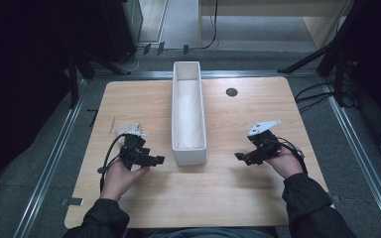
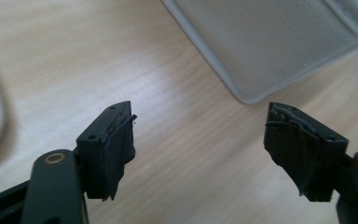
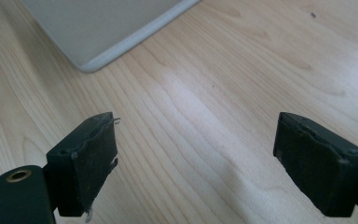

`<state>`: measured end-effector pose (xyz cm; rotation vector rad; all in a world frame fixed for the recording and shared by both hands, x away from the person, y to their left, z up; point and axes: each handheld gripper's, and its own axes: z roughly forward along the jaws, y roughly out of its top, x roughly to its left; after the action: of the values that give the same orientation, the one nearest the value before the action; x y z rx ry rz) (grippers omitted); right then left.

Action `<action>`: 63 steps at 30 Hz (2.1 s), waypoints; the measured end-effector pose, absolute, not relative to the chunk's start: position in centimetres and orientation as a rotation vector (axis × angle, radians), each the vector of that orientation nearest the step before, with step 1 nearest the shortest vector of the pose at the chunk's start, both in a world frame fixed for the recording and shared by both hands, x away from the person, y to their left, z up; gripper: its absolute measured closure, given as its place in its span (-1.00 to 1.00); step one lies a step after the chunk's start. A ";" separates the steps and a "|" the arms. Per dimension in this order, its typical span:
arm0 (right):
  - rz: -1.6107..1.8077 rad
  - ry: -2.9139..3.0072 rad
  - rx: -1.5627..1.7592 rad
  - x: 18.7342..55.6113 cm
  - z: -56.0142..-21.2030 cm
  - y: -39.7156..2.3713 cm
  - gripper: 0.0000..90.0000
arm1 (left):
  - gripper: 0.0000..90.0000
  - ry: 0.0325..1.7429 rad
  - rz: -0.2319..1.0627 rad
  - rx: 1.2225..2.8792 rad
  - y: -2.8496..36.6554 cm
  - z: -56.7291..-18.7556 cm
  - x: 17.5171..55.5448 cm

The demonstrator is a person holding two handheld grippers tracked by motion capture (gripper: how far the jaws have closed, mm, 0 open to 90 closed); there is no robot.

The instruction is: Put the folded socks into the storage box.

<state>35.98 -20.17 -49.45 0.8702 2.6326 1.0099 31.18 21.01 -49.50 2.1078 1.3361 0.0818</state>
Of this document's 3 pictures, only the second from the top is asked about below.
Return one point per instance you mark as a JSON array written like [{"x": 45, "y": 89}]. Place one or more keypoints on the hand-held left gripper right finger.
[{"x": 304, "y": 155}]

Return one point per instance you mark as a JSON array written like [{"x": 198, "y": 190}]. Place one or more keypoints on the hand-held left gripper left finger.
[{"x": 105, "y": 155}]

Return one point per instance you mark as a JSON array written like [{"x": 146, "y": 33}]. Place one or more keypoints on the white rectangular tray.
[{"x": 270, "y": 43}]

